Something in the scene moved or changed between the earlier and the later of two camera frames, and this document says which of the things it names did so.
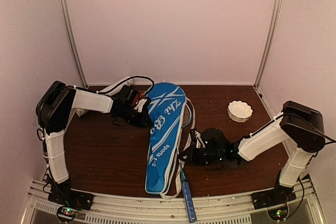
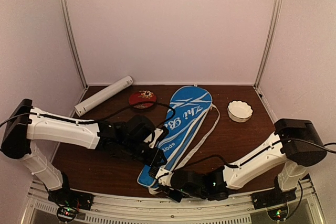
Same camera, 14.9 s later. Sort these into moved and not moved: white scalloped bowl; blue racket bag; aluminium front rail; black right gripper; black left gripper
Moved: black left gripper; black right gripper; blue racket bag
Not moved: aluminium front rail; white scalloped bowl
